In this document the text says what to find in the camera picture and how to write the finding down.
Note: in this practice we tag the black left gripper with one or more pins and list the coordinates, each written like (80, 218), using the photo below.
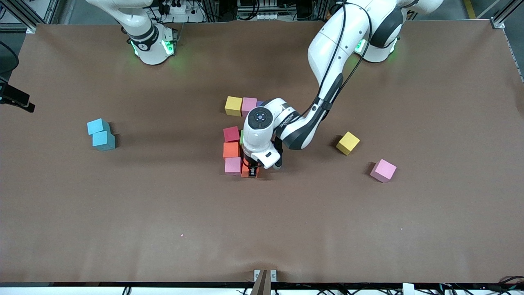
(250, 166)

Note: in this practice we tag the orange foam cube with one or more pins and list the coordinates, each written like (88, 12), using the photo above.
(244, 172)
(231, 150)

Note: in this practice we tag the pink foam cube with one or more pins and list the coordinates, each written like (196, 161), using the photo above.
(232, 166)
(383, 170)
(248, 105)

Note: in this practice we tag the green foam cube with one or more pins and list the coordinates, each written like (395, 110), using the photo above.
(241, 137)

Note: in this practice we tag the red foam cube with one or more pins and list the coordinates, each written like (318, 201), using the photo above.
(231, 134)

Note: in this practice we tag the yellow foam cube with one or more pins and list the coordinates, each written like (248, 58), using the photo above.
(348, 143)
(233, 106)

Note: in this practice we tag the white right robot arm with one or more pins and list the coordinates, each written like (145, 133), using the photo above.
(143, 32)

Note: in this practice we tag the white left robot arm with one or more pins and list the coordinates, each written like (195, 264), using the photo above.
(327, 49)

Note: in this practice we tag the brown table cover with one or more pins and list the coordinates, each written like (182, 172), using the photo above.
(262, 229)

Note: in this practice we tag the cyan foam cube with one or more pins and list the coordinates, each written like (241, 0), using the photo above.
(103, 140)
(98, 126)

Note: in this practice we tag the white power strip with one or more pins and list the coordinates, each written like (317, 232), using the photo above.
(176, 8)

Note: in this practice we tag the white tag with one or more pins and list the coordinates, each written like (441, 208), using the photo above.
(408, 289)

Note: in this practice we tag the aluminium frame rail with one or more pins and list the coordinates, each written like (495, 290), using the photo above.
(497, 22)
(18, 15)

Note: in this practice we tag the silver metal bracket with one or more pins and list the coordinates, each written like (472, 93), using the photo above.
(273, 275)

